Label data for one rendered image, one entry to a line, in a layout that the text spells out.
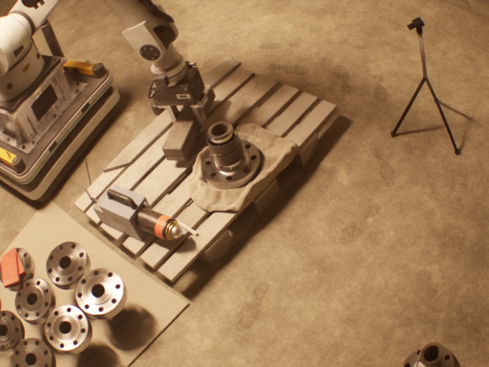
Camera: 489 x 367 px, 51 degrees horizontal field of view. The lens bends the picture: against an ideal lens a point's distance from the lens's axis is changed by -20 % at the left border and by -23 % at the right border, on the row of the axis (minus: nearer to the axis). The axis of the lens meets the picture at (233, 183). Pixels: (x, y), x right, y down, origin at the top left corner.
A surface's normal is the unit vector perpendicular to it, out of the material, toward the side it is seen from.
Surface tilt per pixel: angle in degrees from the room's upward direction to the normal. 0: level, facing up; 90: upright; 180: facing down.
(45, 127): 0
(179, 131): 0
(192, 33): 0
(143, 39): 90
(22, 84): 69
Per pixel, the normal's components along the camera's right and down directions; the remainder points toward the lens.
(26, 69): 0.81, 0.28
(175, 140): -0.25, -0.65
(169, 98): -0.29, 0.76
